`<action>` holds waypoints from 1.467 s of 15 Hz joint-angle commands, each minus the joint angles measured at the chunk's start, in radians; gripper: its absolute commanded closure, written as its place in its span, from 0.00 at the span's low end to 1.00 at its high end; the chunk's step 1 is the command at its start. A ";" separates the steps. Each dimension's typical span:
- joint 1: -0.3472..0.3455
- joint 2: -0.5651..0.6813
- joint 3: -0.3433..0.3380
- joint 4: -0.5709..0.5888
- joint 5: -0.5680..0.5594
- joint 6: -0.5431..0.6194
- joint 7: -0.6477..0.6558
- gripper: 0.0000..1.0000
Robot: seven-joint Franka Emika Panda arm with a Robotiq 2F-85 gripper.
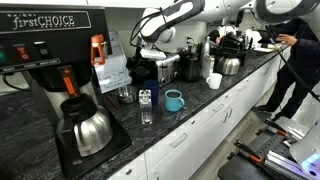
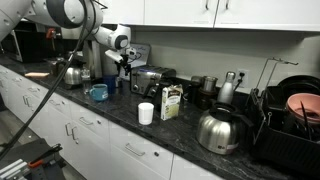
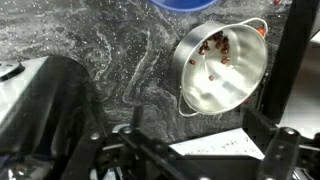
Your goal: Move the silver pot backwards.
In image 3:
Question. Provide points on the blue plastic cup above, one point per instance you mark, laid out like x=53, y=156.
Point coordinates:
x=181, y=4

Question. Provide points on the white paper sheet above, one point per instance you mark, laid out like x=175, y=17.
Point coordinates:
x=216, y=145

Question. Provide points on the red beans pile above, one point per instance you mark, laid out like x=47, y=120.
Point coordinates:
x=220, y=41

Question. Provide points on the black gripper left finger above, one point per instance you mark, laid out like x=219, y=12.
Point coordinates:
x=136, y=118

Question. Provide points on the steel black toaster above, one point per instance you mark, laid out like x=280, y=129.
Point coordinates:
x=30, y=100

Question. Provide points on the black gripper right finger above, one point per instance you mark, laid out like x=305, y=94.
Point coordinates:
x=260, y=128

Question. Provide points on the stray red bean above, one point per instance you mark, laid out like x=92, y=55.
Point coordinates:
x=261, y=31
x=277, y=1

